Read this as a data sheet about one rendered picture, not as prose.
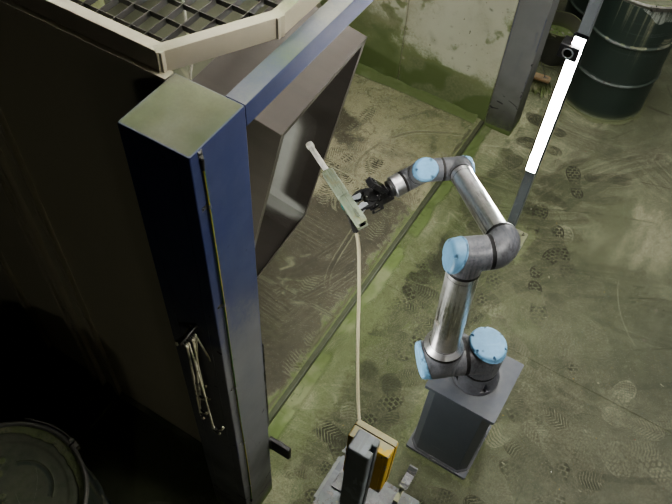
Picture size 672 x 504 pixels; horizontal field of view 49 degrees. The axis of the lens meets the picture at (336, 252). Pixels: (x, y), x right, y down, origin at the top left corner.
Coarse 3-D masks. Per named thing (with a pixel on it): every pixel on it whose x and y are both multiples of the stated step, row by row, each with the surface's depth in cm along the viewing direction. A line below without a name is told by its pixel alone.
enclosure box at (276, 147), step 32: (288, 32) 259; (352, 32) 266; (224, 64) 244; (256, 64) 247; (320, 64) 254; (352, 64) 280; (288, 96) 243; (320, 96) 301; (256, 128) 238; (288, 128) 238; (320, 128) 315; (256, 160) 251; (288, 160) 342; (256, 192) 264; (288, 192) 360; (256, 224) 280; (288, 224) 362; (256, 256) 349
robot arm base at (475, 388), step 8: (464, 376) 289; (496, 376) 290; (456, 384) 294; (464, 384) 290; (472, 384) 288; (480, 384) 287; (488, 384) 288; (496, 384) 292; (472, 392) 290; (480, 392) 290; (488, 392) 291
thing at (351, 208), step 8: (312, 144) 303; (312, 152) 301; (320, 160) 298; (328, 168) 294; (328, 176) 291; (336, 176) 291; (328, 184) 293; (336, 184) 288; (336, 192) 287; (344, 192) 286; (344, 200) 284; (352, 200) 283; (344, 208) 284; (352, 208) 281; (352, 216) 279; (360, 216) 278; (352, 224) 294; (360, 224) 278
